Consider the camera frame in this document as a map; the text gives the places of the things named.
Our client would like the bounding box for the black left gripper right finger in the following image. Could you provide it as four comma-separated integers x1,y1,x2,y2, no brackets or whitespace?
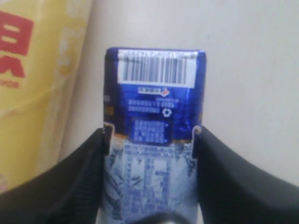
194,127,299,224

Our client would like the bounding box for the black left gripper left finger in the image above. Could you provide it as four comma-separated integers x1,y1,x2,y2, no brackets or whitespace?
0,128,104,224

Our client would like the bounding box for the white blue milk carton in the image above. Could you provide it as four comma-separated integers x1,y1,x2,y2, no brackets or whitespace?
100,47,206,224

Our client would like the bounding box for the yellow chips can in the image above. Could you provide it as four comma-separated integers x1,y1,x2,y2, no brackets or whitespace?
0,0,93,193

